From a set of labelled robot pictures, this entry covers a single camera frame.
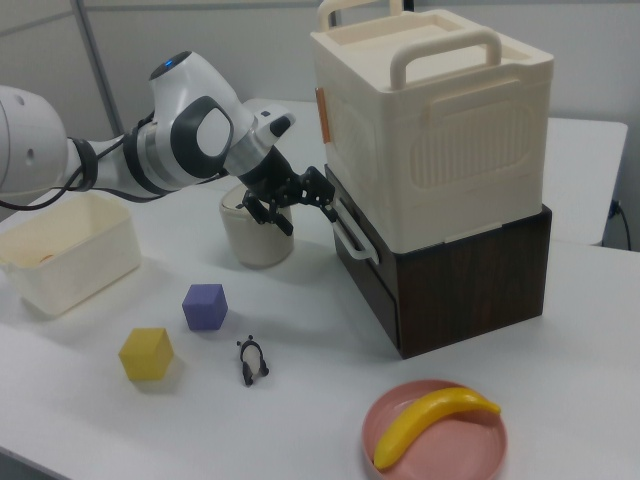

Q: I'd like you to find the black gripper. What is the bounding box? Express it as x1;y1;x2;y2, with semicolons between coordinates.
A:
237;147;341;236

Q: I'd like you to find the white drawer handle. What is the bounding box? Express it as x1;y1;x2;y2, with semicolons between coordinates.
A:
327;199;380;262

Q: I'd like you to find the dark wood drawer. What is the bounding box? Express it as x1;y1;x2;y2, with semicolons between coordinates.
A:
323;164;401;304

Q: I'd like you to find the dark wood drawer cabinet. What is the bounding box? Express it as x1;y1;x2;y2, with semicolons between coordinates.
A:
323;163;553;360

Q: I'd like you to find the cream open plastic bin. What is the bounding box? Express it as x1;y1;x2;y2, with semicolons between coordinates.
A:
0;192;143;319

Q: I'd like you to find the purple cube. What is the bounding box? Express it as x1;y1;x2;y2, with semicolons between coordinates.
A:
181;283;230;332

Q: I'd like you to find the panda figurine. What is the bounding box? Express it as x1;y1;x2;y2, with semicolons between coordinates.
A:
236;334;272;388

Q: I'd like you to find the cream plastic storage cabinet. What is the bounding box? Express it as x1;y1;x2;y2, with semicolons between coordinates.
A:
309;0;555;251

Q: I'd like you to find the yellow cube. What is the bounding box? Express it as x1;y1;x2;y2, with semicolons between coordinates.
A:
117;327;175;383

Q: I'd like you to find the yellow toy banana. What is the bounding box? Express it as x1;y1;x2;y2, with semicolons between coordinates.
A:
373;386;502;470

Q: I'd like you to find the pink plate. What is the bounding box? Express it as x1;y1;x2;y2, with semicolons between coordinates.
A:
362;379;510;480

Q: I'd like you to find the orange cabinet door handle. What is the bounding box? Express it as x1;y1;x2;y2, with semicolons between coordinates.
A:
314;87;332;145

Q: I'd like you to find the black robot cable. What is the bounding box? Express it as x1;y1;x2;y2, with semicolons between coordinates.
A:
0;112;231;211

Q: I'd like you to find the black wall cable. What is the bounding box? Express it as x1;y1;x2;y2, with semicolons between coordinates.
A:
607;198;632;251

